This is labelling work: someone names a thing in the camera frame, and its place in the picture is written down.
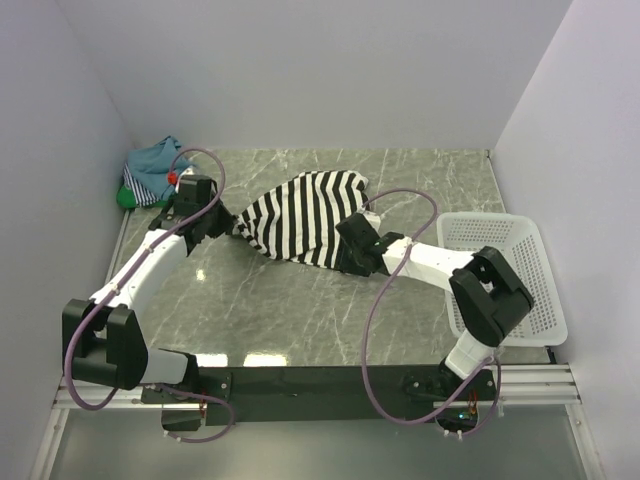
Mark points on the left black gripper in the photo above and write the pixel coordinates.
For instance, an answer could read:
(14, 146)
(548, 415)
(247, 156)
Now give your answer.
(227, 220)

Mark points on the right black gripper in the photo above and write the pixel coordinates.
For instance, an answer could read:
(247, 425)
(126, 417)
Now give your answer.
(345, 264)

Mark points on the black white striped tank top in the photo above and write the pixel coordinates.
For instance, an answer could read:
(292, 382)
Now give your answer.
(296, 221)

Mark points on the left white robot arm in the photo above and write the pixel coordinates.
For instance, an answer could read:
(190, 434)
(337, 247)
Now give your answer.
(102, 340)

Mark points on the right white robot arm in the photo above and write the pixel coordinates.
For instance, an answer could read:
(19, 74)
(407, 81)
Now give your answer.
(489, 294)

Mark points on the blue striped folded tank top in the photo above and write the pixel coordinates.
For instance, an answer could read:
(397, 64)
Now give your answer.
(155, 192)

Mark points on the teal folded tank top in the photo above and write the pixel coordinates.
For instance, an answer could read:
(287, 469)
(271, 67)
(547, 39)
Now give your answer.
(150, 166)

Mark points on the green folded tank top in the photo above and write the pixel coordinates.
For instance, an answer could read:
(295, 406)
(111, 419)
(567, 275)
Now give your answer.
(138, 196)

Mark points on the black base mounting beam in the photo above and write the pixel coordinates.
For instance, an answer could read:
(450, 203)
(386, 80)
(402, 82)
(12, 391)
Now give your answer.
(280, 393)

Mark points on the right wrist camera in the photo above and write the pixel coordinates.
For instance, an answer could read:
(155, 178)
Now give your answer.
(373, 219)

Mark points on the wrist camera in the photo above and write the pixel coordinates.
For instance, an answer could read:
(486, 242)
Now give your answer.
(174, 178)
(373, 219)

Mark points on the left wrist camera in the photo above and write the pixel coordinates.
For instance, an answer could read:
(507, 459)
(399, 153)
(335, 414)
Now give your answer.
(174, 178)

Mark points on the aluminium rail frame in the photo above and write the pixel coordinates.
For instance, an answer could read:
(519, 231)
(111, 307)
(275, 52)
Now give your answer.
(517, 238)

